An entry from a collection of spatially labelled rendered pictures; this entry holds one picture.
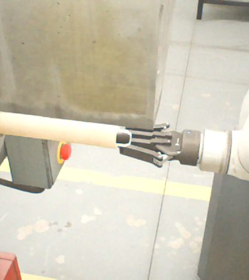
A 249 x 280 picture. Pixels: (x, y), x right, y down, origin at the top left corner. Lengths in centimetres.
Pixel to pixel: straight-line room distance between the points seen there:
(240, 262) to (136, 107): 145
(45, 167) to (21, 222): 126
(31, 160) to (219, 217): 86
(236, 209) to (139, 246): 64
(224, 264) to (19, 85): 150
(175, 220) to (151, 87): 183
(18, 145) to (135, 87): 61
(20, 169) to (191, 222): 133
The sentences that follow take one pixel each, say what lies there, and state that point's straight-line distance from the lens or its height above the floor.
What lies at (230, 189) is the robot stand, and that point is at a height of 59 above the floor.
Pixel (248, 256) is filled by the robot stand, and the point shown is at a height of 27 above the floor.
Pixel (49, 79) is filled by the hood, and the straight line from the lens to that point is 41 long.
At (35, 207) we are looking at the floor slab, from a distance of 229.
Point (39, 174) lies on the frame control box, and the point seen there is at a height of 97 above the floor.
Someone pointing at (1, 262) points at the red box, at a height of 62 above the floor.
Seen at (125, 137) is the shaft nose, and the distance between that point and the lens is 61.
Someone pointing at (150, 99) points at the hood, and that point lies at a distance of 39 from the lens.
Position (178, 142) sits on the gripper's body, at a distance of 89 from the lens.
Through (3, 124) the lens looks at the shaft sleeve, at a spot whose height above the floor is 126.
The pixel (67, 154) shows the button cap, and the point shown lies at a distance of 103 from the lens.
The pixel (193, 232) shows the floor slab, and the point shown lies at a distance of 216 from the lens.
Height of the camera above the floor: 163
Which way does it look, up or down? 38 degrees down
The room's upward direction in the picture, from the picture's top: straight up
